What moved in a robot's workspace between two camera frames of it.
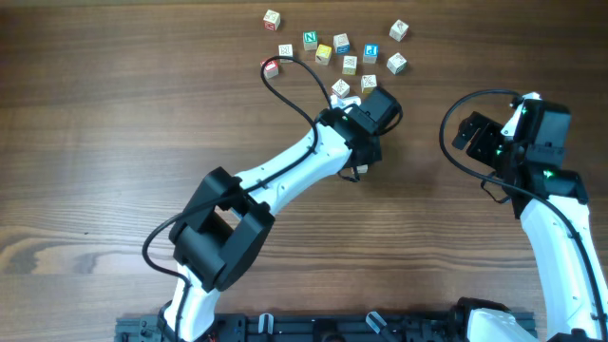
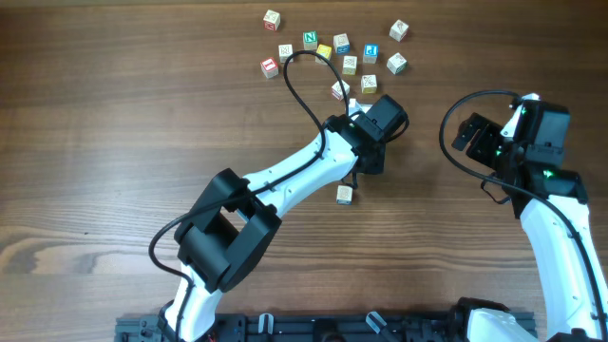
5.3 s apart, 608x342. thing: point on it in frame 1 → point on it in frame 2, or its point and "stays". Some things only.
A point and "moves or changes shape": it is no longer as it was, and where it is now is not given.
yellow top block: [323, 54] stays
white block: [362, 169] moves or changes shape
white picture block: [286, 49] stays
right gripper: [467, 128] stays
